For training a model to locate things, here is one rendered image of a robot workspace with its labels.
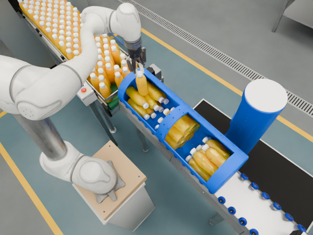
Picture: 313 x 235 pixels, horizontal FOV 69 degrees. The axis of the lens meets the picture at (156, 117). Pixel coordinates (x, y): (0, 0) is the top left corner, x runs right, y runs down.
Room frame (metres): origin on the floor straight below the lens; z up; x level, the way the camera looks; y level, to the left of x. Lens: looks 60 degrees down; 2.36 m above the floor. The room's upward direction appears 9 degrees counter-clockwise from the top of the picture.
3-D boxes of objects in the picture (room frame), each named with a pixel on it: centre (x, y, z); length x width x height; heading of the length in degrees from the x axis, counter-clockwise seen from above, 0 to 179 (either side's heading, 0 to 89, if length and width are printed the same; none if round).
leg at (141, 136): (0.96, 0.17, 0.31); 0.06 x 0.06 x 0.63; 34
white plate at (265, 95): (0.81, -0.77, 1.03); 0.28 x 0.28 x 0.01
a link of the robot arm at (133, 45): (0.92, 0.06, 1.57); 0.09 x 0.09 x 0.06
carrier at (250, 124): (0.81, -0.77, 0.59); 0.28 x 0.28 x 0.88
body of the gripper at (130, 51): (0.92, 0.06, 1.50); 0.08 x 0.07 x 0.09; 124
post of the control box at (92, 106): (1.07, 0.51, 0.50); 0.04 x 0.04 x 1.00; 34
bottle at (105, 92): (1.07, 0.35, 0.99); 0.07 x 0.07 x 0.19
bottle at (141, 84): (0.92, 0.06, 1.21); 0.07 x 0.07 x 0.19
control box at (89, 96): (1.07, 0.51, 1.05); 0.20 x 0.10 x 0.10; 34
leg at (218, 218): (0.14, -0.37, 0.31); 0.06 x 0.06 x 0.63; 34
